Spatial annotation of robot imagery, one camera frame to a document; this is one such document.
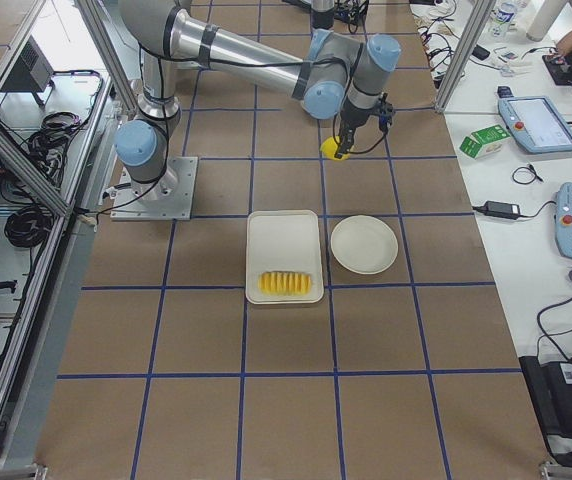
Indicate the green white carton box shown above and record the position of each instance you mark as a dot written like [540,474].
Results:
[484,142]

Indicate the far blue teach pendant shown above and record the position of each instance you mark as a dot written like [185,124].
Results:
[536,124]

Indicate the black phone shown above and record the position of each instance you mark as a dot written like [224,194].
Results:
[480,53]

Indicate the sliced yellow fruit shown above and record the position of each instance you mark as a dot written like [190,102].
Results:
[285,283]

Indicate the aluminium frame post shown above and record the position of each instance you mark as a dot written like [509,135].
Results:
[468,40]

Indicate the black power adapter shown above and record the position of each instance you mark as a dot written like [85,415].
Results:
[502,210]

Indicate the cream rectangular tray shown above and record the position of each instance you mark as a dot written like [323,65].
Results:
[285,240]

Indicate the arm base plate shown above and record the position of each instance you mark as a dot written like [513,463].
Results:
[171,198]

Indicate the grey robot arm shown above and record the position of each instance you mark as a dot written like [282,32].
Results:
[323,15]
[341,79]

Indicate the yellow lemon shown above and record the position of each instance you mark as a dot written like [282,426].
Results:
[327,149]

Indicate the cream round plate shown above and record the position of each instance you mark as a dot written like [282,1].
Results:
[364,245]

